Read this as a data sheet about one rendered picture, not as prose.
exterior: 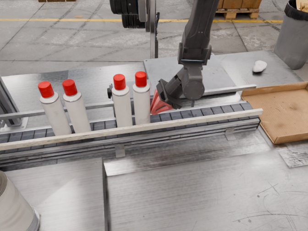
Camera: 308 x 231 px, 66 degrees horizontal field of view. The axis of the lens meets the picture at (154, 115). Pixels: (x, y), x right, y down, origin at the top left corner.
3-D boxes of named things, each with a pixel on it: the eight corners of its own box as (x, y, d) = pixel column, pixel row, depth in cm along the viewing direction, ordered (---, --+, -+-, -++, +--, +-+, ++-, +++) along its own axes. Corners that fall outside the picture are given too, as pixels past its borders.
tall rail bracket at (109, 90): (112, 130, 86) (106, 95, 75) (111, 116, 91) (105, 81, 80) (122, 129, 87) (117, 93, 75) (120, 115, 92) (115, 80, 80)
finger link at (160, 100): (145, 115, 75) (164, 95, 70) (141, 100, 80) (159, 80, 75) (161, 122, 79) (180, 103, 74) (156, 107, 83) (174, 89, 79)
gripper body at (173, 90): (163, 103, 70) (180, 85, 66) (156, 81, 77) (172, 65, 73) (179, 111, 73) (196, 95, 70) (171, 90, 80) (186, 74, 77)
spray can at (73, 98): (75, 140, 77) (57, 89, 62) (76, 128, 80) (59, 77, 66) (91, 137, 77) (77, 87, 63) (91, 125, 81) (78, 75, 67)
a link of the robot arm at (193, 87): (210, 41, 66) (179, 40, 66) (218, 58, 57) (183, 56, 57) (202, 80, 73) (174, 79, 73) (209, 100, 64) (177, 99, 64)
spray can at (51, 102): (55, 141, 76) (31, 91, 62) (56, 129, 80) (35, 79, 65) (71, 139, 77) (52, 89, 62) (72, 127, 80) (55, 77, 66)
